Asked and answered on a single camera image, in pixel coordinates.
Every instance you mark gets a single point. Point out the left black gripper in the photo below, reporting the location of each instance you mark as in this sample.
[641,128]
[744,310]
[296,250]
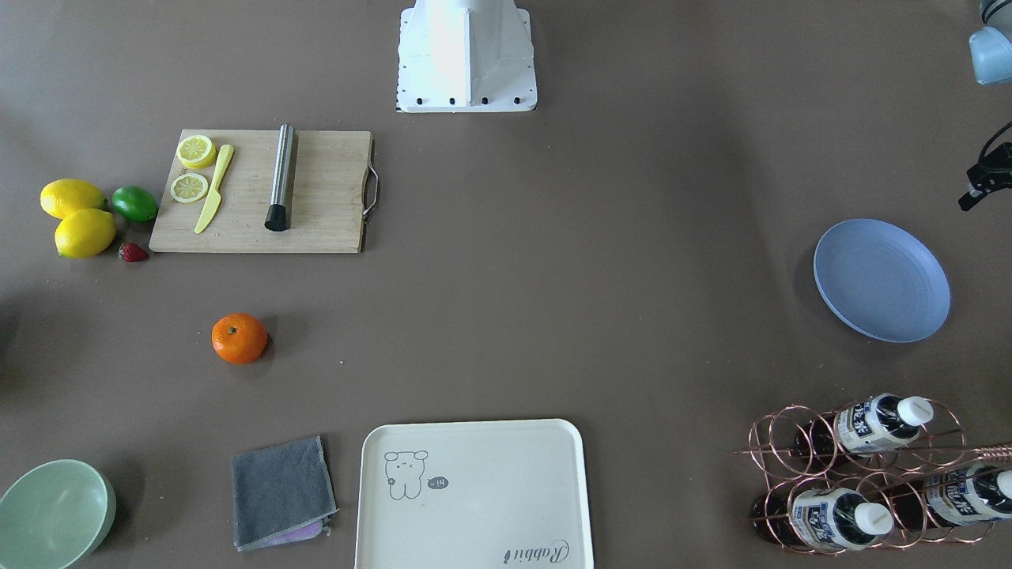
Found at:
[983,186]

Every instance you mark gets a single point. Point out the blue plate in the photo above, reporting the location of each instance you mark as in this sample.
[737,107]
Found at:
[881,281]

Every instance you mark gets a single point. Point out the orange mandarin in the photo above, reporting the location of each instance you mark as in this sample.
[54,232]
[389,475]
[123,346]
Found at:
[239,338]

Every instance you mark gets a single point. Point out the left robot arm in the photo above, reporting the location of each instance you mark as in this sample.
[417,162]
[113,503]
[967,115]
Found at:
[991,62]

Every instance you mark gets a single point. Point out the tea bottle top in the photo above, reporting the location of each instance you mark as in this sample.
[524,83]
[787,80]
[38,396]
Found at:
[882,423]

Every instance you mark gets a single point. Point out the tea bottle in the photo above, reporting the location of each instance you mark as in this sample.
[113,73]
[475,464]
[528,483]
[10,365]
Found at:
[821,520]
[968,496]
[882,423]

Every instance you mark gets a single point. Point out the cream rabbit tray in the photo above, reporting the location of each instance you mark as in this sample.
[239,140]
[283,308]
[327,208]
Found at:
[475,494]

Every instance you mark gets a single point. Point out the steel muddler black tip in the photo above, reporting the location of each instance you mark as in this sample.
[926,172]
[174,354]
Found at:
[280,206]

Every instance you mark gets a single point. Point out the wooden cutting board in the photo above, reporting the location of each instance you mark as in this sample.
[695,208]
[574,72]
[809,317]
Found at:
[325,208]

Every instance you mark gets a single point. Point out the yellow plastic knife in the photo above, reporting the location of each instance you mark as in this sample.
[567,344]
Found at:
[213,198]

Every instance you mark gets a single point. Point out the grey folded cloth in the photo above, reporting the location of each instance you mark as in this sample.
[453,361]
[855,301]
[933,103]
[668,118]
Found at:
[281,494]

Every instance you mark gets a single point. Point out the thick lemon half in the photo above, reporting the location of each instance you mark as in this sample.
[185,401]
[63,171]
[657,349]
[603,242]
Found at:
[196,151]

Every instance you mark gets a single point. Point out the thin lemon slice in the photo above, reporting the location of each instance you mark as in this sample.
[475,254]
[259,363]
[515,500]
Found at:
[189,187]

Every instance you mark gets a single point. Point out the green lime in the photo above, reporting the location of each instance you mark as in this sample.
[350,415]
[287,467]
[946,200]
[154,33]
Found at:
[135,204]

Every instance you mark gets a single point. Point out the red strawberry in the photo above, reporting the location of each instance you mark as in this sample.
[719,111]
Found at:
[131,252]

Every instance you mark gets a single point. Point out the yellow lemon lower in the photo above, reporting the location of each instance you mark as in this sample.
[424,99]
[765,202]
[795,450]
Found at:
[85,233]

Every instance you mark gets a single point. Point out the yellow lemon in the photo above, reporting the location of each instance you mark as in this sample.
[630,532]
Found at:
[85,233]
[63,197]

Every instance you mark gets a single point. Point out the yellow lemon upper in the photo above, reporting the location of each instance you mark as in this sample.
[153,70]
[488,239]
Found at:
[63,197]

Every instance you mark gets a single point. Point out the green bowl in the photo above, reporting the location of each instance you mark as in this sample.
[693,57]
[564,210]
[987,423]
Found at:
[55,515]

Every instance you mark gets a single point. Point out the copper wire bottle rack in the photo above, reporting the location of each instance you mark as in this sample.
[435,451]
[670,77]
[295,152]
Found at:
[940,447]

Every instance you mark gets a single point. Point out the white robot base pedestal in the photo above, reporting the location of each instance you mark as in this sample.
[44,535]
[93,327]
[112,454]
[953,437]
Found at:
[465,57]

